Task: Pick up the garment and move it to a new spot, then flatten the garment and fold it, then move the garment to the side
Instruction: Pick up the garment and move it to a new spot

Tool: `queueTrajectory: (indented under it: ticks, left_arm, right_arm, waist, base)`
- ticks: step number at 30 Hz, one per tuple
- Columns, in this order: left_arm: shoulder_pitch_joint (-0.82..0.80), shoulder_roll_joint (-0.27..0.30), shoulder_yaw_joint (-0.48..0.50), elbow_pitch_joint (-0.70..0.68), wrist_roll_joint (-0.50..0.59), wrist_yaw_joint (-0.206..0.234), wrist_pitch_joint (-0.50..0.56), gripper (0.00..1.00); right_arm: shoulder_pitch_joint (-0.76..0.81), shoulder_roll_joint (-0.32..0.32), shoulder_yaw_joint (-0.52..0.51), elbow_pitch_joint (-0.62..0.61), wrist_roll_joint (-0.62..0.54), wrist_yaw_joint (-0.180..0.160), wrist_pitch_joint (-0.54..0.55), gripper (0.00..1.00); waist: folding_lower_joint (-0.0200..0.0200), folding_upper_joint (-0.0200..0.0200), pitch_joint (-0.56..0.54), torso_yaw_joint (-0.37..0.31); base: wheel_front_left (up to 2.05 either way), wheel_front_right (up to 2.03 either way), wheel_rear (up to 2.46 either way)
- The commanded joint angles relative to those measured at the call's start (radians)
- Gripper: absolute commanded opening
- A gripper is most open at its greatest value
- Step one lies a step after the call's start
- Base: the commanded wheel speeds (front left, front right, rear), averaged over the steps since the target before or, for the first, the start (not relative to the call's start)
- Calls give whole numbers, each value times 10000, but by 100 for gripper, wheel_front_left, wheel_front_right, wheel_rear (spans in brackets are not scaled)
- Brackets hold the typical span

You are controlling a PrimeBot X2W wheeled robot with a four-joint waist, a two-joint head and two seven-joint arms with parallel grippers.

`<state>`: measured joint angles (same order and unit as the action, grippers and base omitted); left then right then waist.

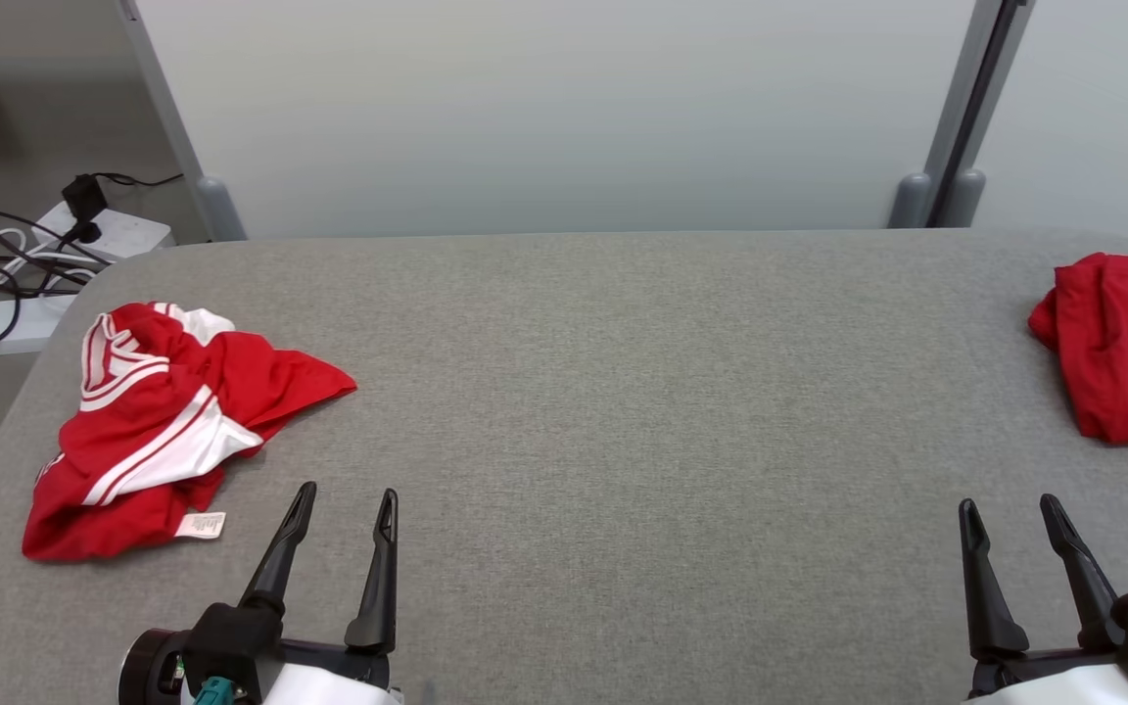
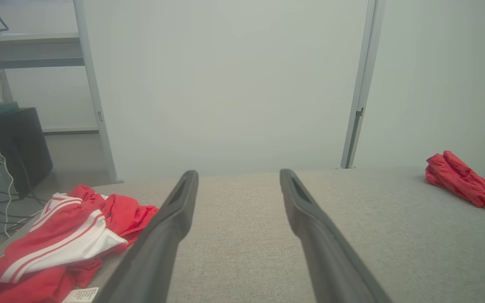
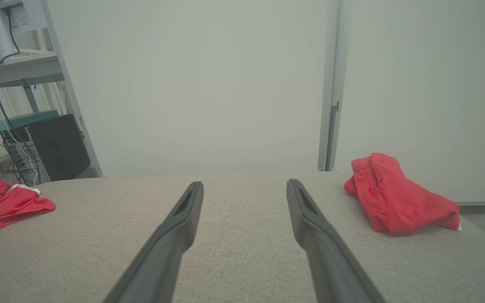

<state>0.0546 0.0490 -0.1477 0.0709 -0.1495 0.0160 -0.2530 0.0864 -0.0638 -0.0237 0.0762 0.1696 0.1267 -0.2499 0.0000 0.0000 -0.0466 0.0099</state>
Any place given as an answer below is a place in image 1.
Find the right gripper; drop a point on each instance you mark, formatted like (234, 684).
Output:
(1054, 681)

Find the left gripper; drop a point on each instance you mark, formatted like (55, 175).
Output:
(329, 685)

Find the red white striped jersey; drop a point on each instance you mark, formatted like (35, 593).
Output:
(143, 411)

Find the red shorts with white trim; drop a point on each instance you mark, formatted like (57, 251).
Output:
(1112, 343)

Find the white power strip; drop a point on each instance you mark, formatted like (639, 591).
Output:
(133, 235)
(11, 331)

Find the black power adapter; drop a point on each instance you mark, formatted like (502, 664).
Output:
(84, 201)

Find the grey partition post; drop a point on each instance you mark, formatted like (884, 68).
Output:
(965, 201)
(956, 98)
(172, 117)

